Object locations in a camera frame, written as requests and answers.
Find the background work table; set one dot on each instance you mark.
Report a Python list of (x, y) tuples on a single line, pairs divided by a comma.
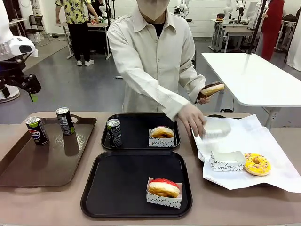
[(98, 24)]

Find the person's right hand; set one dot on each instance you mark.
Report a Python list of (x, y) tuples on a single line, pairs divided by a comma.
[(191, 117)]

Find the person in yellow patterned shirt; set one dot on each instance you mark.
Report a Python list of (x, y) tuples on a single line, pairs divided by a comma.
[(75, 14)]

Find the person's left hand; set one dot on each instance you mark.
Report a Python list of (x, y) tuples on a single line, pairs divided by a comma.
[(204, 100)]

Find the glazed filled donut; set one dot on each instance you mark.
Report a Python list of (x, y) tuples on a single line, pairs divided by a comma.
[(162, 132)]

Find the person's left forearm cream sleeve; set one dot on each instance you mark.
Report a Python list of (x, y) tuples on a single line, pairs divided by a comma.
[(194, 87)]

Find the printed white paper donut box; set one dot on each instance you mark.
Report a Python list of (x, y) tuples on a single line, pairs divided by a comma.
[(225, 166), (218, 129)]

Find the person in red apron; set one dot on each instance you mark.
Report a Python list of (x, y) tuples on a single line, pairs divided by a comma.
[(272, 18)]

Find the red iced donut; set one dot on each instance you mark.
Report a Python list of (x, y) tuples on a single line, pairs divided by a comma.
[(163, 187)]

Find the black tray under paper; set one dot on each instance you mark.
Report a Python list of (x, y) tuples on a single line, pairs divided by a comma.
[(221, 116)]

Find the white fabric panel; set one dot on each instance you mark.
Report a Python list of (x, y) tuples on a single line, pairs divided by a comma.
[(295, 47)]

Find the chocolate iced donut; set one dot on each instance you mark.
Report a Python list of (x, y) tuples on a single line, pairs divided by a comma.
[(212, 89)]

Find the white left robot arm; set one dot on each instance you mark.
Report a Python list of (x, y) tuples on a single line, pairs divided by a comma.
[(9, 35)]

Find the background white desk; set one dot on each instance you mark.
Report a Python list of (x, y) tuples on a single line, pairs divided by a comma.
[(235, 29)]

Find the person's right forearm cream sleeve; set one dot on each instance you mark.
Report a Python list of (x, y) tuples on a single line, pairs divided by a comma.
[(162, 99)]

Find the person in cream shirt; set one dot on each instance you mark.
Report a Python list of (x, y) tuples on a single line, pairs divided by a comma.
[(150, 58)]

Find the black stand pole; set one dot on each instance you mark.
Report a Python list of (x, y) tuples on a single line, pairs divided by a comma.
[(257, 23)]

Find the black office chair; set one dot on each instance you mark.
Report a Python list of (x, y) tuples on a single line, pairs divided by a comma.
[(35, 20)]

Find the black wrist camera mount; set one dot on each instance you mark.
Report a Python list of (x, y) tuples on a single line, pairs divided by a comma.
[(9, 67)]

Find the beige face mask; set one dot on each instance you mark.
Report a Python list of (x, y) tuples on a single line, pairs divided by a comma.
[(152, 9)]

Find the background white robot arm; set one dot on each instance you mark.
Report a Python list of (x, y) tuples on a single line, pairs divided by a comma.
[(183, 7), (227, 11)]

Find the black plastic tray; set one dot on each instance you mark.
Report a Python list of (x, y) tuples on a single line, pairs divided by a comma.
[(136, 131), (117, 186)]

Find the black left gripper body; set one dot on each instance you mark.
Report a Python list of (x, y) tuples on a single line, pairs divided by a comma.
[(29, 83)]

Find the background small desk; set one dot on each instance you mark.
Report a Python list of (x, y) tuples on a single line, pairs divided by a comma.
[(17, 21)]

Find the black Pepsi can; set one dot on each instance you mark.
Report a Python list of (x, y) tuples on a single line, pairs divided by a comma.
[(38, 134), (114, 135), (65, 122)]

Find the yellow sprinkled donut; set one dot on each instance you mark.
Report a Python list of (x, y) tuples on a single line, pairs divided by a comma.
[(250, 168)]

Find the glazed donut in paper tray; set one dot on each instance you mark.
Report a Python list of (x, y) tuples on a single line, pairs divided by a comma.
[(162, 142)]

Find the white paper sheet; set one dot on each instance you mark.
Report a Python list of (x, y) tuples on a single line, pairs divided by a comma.
[(258, 139)]

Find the white table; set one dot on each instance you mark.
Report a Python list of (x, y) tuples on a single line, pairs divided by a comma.
[(254, 75)]

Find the red frosted donut in tray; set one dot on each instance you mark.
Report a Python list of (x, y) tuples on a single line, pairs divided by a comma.
[(164, 203)]

